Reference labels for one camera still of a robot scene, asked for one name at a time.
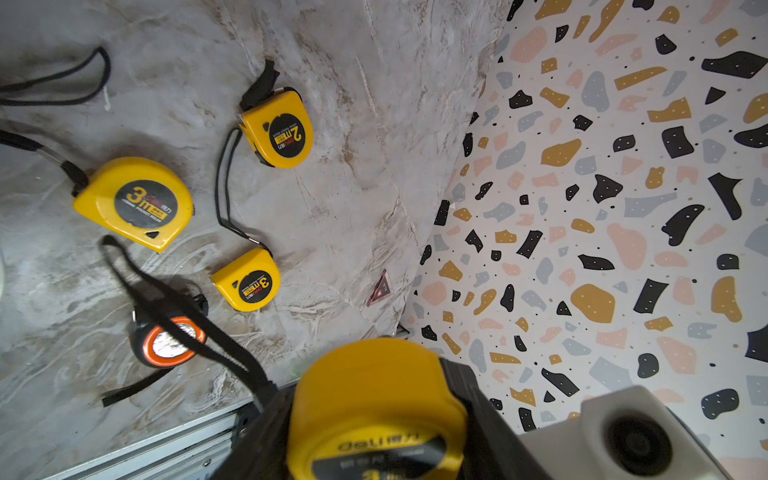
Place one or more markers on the red triangle warning sticker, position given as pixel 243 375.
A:
pixel 381 290

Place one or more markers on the black orange tape measure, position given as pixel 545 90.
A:
pixel 155 348

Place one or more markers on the yellow 2m tape measure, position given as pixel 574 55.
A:
pixel 277 127

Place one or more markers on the aluminium front rail frame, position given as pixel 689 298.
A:
pixel 193 450

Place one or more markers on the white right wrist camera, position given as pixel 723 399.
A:
pixel 627 434

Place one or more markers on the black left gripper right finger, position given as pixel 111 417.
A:
pixel 492 450

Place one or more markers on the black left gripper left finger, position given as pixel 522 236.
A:
pixel 261 454

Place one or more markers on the yellow 3m tape measure large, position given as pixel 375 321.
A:
pixel 136 198

